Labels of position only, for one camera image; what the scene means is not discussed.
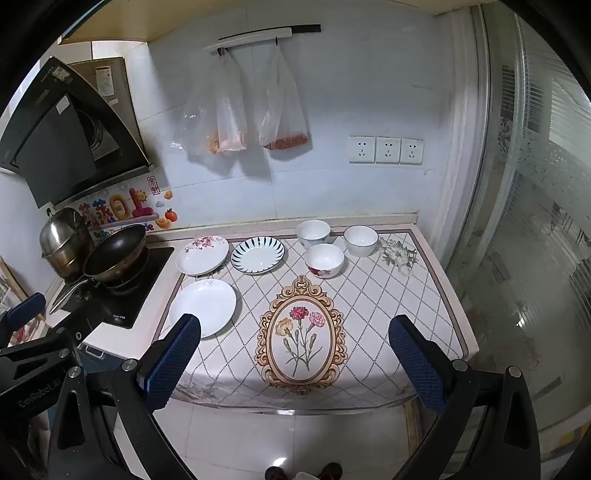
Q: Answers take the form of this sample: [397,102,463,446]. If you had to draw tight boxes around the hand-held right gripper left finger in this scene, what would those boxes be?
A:
[48,313,202,480]

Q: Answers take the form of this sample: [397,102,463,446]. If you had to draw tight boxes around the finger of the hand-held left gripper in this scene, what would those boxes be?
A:
[0,292,47,344]

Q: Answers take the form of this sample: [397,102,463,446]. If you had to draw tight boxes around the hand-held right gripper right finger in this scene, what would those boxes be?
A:
[389,315,542,480]

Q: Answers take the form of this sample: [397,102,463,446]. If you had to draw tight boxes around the plain white plate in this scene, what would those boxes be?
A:
[168,279,240,339]

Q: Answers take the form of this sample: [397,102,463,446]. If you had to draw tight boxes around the pink floral plate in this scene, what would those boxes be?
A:
[177,235,230,277]

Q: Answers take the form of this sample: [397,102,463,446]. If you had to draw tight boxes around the blue striped plate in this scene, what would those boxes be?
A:
[231,236,286,275]

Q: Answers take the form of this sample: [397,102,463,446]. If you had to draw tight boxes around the black rimmed white bowl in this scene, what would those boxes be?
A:
[343,225,379,258]

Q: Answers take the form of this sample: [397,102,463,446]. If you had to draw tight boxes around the red flower bowl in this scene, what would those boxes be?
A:
[305,243,345,279]

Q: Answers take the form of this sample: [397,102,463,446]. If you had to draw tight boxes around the blue dotted bowl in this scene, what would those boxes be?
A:
[296,220,332,250]

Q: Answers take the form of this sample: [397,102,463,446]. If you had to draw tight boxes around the wooden board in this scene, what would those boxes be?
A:
[0,256,29,315]

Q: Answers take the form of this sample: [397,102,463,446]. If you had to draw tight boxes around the printed floral table mat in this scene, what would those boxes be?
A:
[152,231,468,409]

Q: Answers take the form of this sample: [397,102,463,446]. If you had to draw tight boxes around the black induction cooktop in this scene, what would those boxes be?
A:
[48,247,175,329]

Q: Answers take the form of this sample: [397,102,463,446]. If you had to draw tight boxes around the stainless steel pot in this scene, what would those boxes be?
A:
[39,207,93,280]

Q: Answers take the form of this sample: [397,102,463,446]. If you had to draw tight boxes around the dark frying pan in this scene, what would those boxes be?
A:
[50,224,148,315]

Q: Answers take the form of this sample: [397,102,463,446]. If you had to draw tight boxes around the black range hood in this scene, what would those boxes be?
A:
[0,56,155,209]

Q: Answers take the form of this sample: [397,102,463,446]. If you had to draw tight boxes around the frosted glass sliding door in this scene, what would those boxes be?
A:
[480,0,591,435]

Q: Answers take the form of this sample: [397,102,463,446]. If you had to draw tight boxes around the clear plastic bag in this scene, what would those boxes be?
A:
[173,53,223,156]
[215,51,249,153]

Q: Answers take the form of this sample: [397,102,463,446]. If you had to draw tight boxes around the clear bag with red contents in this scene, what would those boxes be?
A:
[257,44,309,151]

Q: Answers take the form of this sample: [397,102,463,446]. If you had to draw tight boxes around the colourful wall sticker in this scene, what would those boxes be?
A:
[76,174,178,238]

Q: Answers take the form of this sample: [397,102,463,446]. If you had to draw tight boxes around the white wall socket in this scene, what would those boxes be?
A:
[400,138,424,165]
[348,135,376,164]
[375,137,401,164]

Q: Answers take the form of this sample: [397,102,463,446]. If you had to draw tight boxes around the wooden wall cabinet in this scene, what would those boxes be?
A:
[60,0,195,45]

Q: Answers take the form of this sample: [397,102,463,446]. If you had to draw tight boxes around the white wall hook rail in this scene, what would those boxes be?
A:
[203,28,293,52]

